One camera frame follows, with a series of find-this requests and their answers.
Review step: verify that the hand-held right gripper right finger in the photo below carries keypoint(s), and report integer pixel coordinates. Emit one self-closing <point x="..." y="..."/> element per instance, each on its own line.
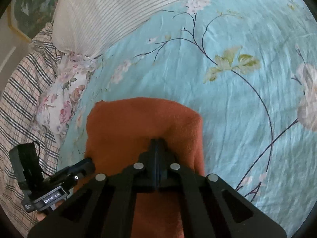
<point x="163" y="158"/>

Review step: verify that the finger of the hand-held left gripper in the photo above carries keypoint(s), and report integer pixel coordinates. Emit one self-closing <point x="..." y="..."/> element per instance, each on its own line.
<point x="81" y="165"/>
<point x="74" y="179"/>

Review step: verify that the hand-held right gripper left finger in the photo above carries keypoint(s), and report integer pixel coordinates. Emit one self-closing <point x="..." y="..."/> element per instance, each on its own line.
<point x="151" y="158"/>

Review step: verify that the orange knit sweater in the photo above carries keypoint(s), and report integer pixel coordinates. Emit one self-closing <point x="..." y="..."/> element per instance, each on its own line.
<point x="123" y="129"/>

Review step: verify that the white floral pillow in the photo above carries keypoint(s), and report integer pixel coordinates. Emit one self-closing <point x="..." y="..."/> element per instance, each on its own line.
<point x="62" y="99"/>

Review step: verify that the plaid blanket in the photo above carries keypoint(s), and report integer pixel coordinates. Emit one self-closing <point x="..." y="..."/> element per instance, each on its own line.
<point x="19" y="99"/>

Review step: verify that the light blue floral bed sheet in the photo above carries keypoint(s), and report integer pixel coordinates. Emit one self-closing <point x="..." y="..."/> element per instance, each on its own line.
<point x="235" y="116"/>

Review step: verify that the white striped pillow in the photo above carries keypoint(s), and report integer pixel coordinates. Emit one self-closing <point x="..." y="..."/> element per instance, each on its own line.
<point x="118" y="7"/>

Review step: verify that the yellow framed picture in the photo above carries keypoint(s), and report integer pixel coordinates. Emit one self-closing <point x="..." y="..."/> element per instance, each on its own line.
<point x="32" y="10"/>

